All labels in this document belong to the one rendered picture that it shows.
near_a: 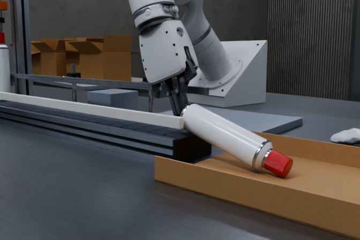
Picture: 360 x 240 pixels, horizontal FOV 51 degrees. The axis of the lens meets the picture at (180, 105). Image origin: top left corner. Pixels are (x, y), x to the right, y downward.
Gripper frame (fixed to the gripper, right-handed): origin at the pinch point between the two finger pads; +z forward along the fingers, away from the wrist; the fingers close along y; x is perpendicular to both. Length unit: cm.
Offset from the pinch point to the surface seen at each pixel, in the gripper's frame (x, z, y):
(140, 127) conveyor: 2.6, 1.9, 9.3
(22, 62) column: -13, -33, 74
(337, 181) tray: -3.6, 18.5, -23.0
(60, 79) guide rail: -3.1, -17.2, 39.7
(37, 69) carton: -160, -102, 308
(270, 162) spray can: 1.6, 13.2, -15.8
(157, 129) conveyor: 1.8, 3.3, 5.6
